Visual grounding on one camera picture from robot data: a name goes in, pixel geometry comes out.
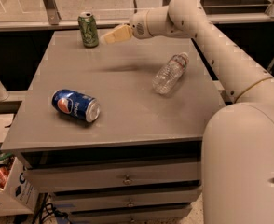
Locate green soda can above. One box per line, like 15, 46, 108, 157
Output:
77, 12, 99, 48

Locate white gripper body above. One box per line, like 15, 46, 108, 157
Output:
130, 11, 151, 39

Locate black floor cable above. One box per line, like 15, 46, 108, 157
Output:
31, 193, 71, 224

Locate white cardboard box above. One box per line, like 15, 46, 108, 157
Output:
0, 159, 39, 217

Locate clear plastic water bottle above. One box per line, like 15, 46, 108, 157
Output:
152, 52, 189, 95

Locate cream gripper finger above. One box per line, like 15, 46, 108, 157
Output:
100, 24, 133, 44

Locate grey drawer cabinet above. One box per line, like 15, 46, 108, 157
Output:
2, 31, 224, 224

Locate blue pepsi can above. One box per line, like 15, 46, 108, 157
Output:
51, 89, 101, 123

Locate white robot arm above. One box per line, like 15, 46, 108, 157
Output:
100, 0, 274, 224

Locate metal railing frame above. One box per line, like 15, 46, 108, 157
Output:
0, 0, 274, 31

